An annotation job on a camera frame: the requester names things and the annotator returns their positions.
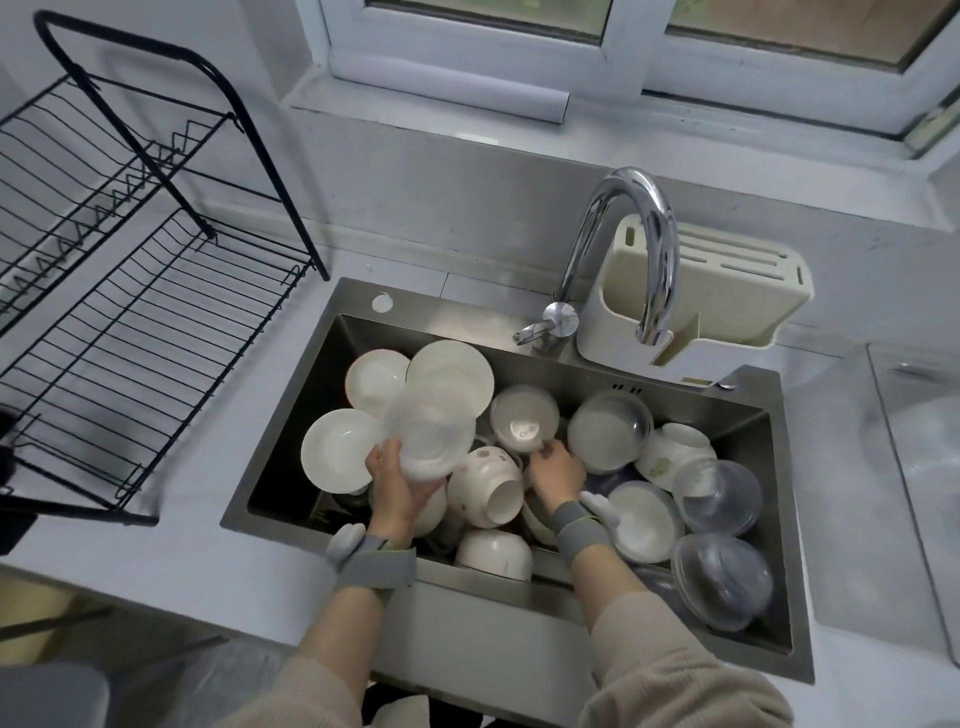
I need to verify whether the grey wrist band tracker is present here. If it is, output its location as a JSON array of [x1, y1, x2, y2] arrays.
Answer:
[[324, 522, 418, 599], [552, 490, 621, 562]]

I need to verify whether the cream patterned ceramic bowl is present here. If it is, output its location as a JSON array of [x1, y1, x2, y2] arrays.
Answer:
[[447, 445, 527, 531]]

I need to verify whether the clear glass bowl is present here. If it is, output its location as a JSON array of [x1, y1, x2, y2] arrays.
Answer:
[[669, 532, 776, 633], [672, 459, 765, 538], [566, 390, 656, 478]]

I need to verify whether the stainless steel sink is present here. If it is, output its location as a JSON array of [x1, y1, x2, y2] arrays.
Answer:
[[219, 276, 817, 686]]

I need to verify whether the cream plastic knife block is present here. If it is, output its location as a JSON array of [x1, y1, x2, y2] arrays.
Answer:
[[575, 213, 816, 392]]

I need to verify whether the white floral ceramic bowl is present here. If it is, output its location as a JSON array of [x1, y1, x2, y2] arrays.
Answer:
[[635, 422, 720, 493]]

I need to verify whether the large white plate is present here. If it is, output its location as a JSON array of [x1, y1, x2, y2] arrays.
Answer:
[[406, 339, 497, 423]]

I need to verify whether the white window frame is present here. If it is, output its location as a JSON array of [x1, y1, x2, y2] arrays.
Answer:
[[298, 0, 960, 160]]

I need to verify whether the white deep plate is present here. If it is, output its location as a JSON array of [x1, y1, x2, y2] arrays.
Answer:
[[300, 408, 385, 489]]

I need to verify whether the small white plate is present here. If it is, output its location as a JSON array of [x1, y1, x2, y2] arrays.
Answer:
[[344, 348, 412, 418]]

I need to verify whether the black wire dish rack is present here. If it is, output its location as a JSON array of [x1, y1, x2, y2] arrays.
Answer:
[[0, 10, 332, 528]]

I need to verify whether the white bowl brown rim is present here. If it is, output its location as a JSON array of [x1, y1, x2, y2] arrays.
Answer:
[[489, 384, 562, 456]]

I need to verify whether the person's left hand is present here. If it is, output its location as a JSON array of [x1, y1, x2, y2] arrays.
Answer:
[[365, 438, 448, 549]]

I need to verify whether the person's right hand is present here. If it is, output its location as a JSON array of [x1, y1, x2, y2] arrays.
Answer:
[[522, 438, 588, 520]]

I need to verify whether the white rolled sheet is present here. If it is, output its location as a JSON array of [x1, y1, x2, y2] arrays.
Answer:
[[327, 50, 573, 126]]

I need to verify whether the white shallow bowl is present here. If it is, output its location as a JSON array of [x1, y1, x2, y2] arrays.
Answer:
[[605, 480, 686, 566]]

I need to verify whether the clear plastic container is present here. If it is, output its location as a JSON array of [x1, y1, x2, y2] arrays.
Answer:
[[381, 381, 479, 483]]

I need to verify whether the chrome faucet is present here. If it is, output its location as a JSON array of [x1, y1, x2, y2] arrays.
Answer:
[[513, 167, 682, 356]]

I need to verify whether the plain white ceramic bowl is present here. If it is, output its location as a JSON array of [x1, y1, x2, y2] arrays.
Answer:
[[453, 526, 536, 583]]

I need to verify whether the person's left forearm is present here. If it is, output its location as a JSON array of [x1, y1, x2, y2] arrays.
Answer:
[[238, 579, 399, 728]]

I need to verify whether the person's right forearm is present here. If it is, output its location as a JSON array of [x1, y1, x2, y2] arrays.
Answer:
[[570, 546, 796, 728]]

